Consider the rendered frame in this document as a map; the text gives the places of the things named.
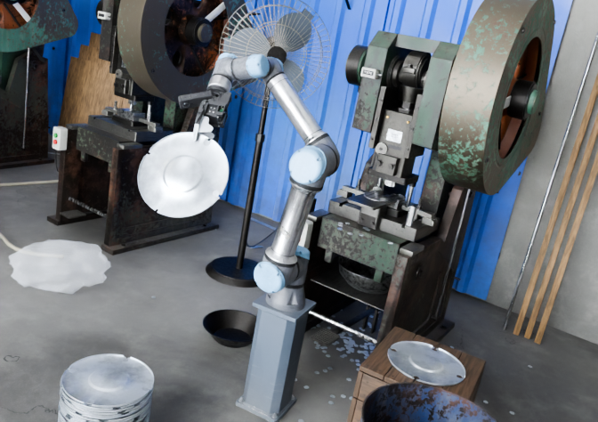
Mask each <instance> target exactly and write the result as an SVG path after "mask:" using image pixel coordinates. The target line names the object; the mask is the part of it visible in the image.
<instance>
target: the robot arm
mask: <svg viewBox="0 0 598 422"><path fill-rule="evenodd" d="M283 70H284V69H283V64H282V62H281V61H280V60H279V59H276V58H273V57H265V56H264V55H263V54H252V55H249V56H244V57H237V56H236V55H234V54H233V53H222V54H221V55H220V56H219V58H218V61H217V62H216V63H215V67H214V72H213V74H212V76H211V78H210V81H209V84H208V87H207V90H206V91H205V92H201V93H191V94H185V95H180V96H179V97H178V101H179V105H180V108H181V109H182V110H183V109H188V108H194V107H199V109H198V114H197V117H196V121H195V125H194V130H193V139H194V142H195V141H196V140H197V138H198V134H203V135H206V137H208V140H210V139H213V138H214V134H213V133H211V132H212V131H213V129H214V127H221V128H224V126H225V123H226V120H227V117H228V107H229V104H230V102H231V101H232V97H231V93H230V89H231V86H232V83H233V81H235V80H243V79H249V78H262V79H263V81H264V82H265V84H266V85H267V86H268V87H269V89H270V90H271V92H272V94H273V95H274V97H275V98H276V100H277V101H278V103H279V105H280V106H281V108H282V109H283V110H284V111H285V113H286V115H287V117H288V118H289V120H290V121H291V123H292V124H293V126H294V127H295V129H296V131H297V132H298V133H299V134H300V136H301V137H302V139H303V141H304V142H305V145H304V147H303V148H301V149H300V150H298V151H296V152H295V153H294V154H293V156H292V157H291V159H290V161H289V171H290V177H289V181H290V182H291V184H292V187H291V190H290V192H289V195H288V198H287V203H286V205H285V208H284V211H283V214H282V216H281V219H280V222H279V227H278V229H277V232H276V235H275V238H274V240H273V243H272V246H271V247H269V248H267V249H266V251H265V254H264V256H263V260H262V261H261V262H260V263H259V264H258V265H257V266H256V267H255V270H254V278H255V281H256V284H257V286H258V287H259V288H260V289H261V290H263V291H265V292H267V295H266V302H267V304H268V305H270V306H271V307H273V308H275V309H278V310H281V311H284V312H298V311H301V310H302V309H303V308H304V307H305V294H304V282H305V278H306V273H307V268H308V263H309V260H310V251H309V250H308V249H307V248H304V247H302V246H299V245H298V244H299V241H300V238H301V236H302V233H303V228H304V226H305V224H306V221H307V218H308V215H309V213H310V210H311V205H312V203H313V200H314V198H315V195H316V193H318V192H320V191H322V189H323V186H324V183H325V181H326V178H327V177H329V176H330V175H332V174H334V173H335V172H336V170H337V169H338V167H339V165H340V154H339V151H338V149H337V147H336V146H335V144H334V142H333V141H332V139H331V137H330V136H329V134H328V133H327V132H323V131H322V129H321V128H320V126H319V124H318V123H317V121H316V120H315V118H314V117H313V115H312V114H311V113H310V111H309V110H308V108H307V107H306V105H305V104H304V102H303V100H302V99H301V97H300V96H299V94H298V93H297V91H296V90H295V89H294V87H293V86H292V84H291V83H290V81H289V80H288V78H287V76H286V75H285V73H284V72H283ZM224 111H226V112H224ZM224 120H225V121H224ZM210 125H211V126H210Z"/></svg>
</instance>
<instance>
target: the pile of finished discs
mask: <svg viewBox="0 0 598 422"><path fill-rule="evenodd" d="M390 348H391V349H390ZM390 348H389V349H388V358H389V361H390V362H391V364H392V365H393V366H394V367H395V368H396V369H397V370H398V371H400V372H401V373H403V374H404V375H406V376H408V377H410V378H413V377H414V376H416V377H419V379H417V380H416V381H419V382H422V383H425V384H428V385H438V386H451V385H457V384H459V383H461V382H462V381H463V380H464V378H465V368H464V366H463V364H462V363H461V362H460V361H459V360H458V359H457V358H456V357H455V356H453V355H452V354H451V353H448V352H447V351H445V350H443V349H441V348H439V349H438V348H437V349H436V350H437V351H434V350H433V348H435V347H433V346H432V345H429V344H427V343H422V342H417V341H401V342H398V343H395V344H393V345H391V347H390ZM392 349H395V350H397V352H394V351H392ZM457 375H459V376H461V377H463V378H459V377H457ZM413 379H414V378H413Z"/></svg>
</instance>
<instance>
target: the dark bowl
mask: <svg viewBox="0 0 598 422"><path fill-rule="evenodd" d="M256 318H257V317H256V316H254V315H253V314H251V313H249V312H243V311H239V310H231V309H224V310H217V311H213V312H210V313H209V314H207V315H206V316H205V317H204V319H203V326H204V328H205V329H206V331H207V332H208V333H209V334H210V335H211V336H212V337H213V338H214V340H215V341H216V342H217V343H219V344H220V345H224V346H227V347H231V348H240V347H245V346H247V345H249V344H251V343H253V338H254V333H255V324H256Z"/></svg>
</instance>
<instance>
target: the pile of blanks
mask: <svg viewBox="0 0 598 422"><path fill-rule="evenodd" d="M61 378H62V377H61ZM60 386H61V389H60V402H59V416H58V422H150V407H151V400H152V393H153V386H152V388H151V389H149V390H150V391H149V393H148V394H147V395H145V396H144V397H143V398H141V399H140V400H139V401H137V402H133V403H130V404H127V405H124V406H120V407H112V408H100V407H93V406H89V405H90V404H87V405H85V404H83V403H80V402H77V401H75V400H73V399H72V398H70V397H69V396H68V395H67V394H66V393H65V392H64V390H63V388H62V384H61V383H60Z"/></svg>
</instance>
